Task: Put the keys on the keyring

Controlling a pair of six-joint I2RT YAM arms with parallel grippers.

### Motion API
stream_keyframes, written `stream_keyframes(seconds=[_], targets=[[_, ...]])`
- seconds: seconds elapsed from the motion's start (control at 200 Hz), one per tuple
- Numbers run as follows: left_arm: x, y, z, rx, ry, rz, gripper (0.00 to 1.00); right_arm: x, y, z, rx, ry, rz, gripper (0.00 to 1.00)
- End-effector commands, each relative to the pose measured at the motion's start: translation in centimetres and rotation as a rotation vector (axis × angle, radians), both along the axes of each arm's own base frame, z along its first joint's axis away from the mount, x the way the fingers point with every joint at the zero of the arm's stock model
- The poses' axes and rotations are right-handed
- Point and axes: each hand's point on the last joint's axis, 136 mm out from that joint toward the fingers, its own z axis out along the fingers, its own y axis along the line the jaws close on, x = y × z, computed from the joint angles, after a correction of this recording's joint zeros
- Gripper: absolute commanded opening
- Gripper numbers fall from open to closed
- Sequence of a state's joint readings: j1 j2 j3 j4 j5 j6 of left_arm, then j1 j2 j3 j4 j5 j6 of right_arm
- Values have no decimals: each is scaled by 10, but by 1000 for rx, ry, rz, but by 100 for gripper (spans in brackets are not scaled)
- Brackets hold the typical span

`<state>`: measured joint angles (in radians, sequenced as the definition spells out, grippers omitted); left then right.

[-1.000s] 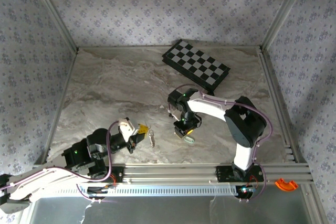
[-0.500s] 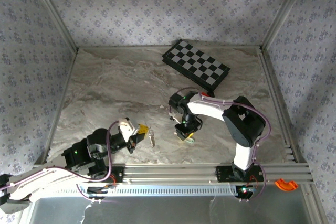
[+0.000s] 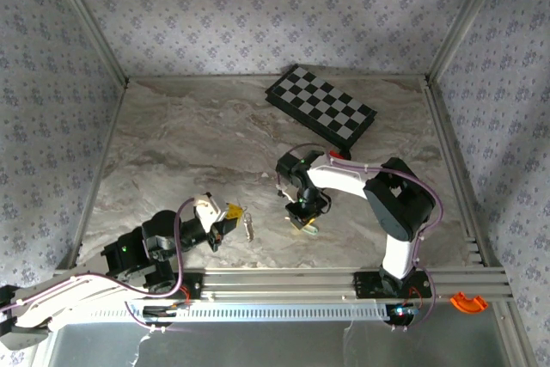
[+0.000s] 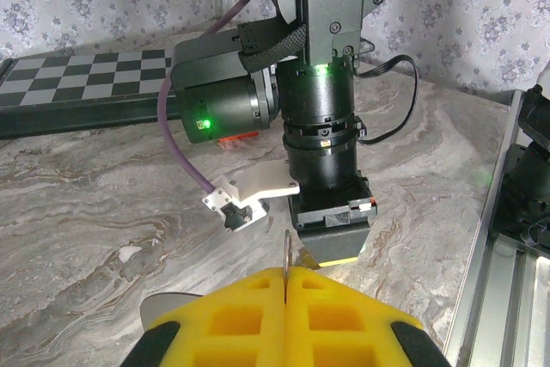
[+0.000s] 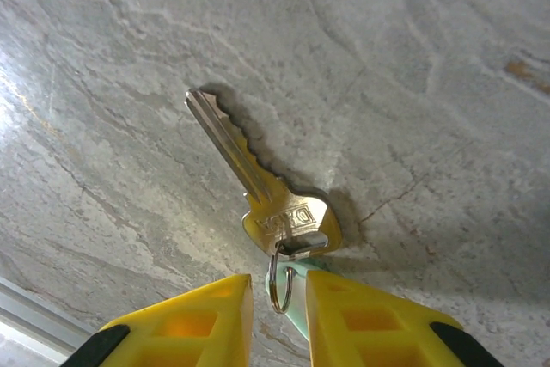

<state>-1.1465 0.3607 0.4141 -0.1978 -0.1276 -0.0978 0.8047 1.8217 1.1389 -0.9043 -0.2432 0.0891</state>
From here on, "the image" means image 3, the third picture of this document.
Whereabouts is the folded black chessboard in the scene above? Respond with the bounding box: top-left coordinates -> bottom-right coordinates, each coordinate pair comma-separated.
265,64 -> 378,161

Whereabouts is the shiny metal sheet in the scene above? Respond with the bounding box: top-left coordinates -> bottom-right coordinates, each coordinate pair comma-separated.
40,319 -> 516,367

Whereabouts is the small circuit board with LEDs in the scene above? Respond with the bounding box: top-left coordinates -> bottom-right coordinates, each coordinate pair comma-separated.
388,304 -> 418,321

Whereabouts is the orange curved plastic piece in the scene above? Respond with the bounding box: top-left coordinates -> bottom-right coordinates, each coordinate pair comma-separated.
449,291 -> 489,315

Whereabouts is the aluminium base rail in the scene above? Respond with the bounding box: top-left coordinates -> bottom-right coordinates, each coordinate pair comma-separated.
53,266 -> 515,303

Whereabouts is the thin purple cable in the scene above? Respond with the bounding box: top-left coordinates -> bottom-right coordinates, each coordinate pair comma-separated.
121,297 -> 167,333
393,284 -> 437,333

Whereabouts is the white slotted cable duct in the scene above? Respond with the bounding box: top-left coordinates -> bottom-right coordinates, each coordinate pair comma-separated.
85,301 -> 390,324

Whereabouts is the aluminium side rail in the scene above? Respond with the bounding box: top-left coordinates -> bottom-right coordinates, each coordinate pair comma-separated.
423,76 -> 503,267
55,81 -> 130,272

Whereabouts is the aluminium frame post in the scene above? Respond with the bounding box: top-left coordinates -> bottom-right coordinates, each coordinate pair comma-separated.
42,0 -> 130,84
428,0 -> 515,83

